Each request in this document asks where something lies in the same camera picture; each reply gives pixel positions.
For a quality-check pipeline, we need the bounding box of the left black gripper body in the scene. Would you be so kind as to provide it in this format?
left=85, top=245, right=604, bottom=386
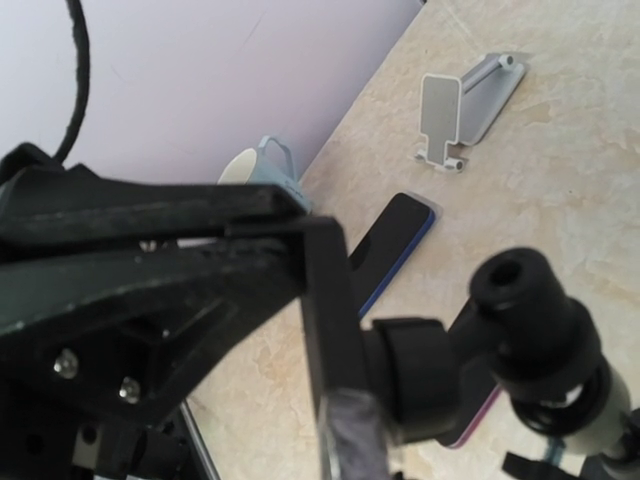
left=1, top=370, right=200, bottom=479

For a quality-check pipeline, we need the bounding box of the light blue cup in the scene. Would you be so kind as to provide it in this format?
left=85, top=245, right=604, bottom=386
left=218, top=135, right=312, bottom=213

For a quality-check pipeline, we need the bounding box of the purple phone black screen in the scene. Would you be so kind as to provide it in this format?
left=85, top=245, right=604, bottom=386
left=437, top=377, right=501, bottom=449

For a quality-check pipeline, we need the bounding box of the blue phone black screen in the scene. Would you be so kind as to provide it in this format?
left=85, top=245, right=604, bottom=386
left=349, top=193, right=437, bottom=318

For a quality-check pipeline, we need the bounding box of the tall black phone stand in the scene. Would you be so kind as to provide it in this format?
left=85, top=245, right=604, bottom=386
left=224, top=214, right=640, bottom=480

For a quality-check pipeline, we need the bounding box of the grey folding phone stand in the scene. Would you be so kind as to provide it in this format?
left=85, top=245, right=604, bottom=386
left=414, top=53, right=528, bottom=173

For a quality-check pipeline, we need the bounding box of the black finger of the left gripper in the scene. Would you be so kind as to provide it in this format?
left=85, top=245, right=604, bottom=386
left=1, top=238, right=304, bottom=425
left=1, top=143, right=304, bottom=250

